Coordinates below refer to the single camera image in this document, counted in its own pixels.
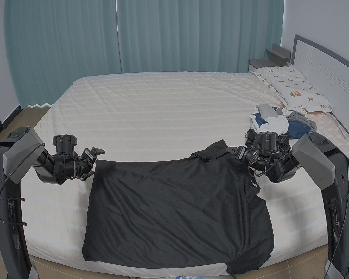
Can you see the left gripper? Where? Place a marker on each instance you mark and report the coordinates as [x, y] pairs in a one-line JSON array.
[[87, 159]]

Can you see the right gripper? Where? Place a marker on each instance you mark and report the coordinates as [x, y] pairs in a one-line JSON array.
[[243, 155]]

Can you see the blue-green curtain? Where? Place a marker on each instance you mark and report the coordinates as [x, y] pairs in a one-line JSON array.
[[61, 39], [197, 25]]

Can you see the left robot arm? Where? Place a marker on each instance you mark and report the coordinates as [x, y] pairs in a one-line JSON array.
[[20, 155]]

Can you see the grey bedside table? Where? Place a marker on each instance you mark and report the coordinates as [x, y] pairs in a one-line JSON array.
[[277, 54]]

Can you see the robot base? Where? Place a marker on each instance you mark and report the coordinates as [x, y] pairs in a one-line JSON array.
[[189, 277]]

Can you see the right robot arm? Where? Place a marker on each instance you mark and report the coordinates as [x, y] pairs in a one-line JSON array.
[[320, 161]]

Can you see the bed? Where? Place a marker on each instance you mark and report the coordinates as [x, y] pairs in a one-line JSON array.
[[151, 112]]

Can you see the pile of clothes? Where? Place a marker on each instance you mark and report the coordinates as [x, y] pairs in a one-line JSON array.
[[270, 121]]

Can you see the black T-shirt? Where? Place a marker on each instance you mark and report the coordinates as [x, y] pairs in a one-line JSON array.
[[168, 208]]

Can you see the white printed pillow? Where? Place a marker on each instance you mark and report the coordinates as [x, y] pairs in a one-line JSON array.
[[293, 89]]

